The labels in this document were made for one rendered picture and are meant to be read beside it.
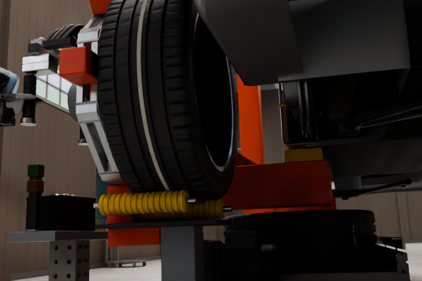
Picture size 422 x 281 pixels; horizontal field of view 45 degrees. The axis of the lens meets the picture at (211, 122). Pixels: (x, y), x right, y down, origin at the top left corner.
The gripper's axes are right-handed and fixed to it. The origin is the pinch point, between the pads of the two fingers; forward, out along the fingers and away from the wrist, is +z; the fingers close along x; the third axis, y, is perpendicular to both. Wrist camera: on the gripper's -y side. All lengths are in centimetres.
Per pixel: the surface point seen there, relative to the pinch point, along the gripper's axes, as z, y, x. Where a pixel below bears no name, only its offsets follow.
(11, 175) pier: -296, -40, -411
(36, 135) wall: -309, -102, -479
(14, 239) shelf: -15.3, 40.1, -15.4
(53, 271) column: -13, 51, -35
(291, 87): 73, 0, -15
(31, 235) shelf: -9.3, 39.1, -15.4
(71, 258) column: -6, 47, -35
